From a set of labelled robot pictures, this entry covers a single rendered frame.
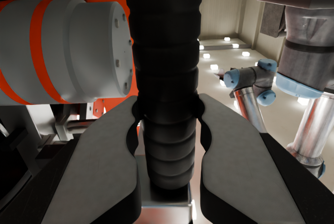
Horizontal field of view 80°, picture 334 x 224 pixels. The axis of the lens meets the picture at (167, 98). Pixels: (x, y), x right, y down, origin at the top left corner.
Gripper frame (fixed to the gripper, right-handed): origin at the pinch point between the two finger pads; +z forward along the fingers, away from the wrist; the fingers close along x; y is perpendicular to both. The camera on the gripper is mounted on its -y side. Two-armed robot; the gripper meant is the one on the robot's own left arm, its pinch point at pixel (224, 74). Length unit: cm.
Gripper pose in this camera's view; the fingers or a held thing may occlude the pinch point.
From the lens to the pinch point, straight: 121.6
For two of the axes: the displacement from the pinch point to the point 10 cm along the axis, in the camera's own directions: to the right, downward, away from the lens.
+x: -9.5, 0.6, -3.0
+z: -2.9, -4.7, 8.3
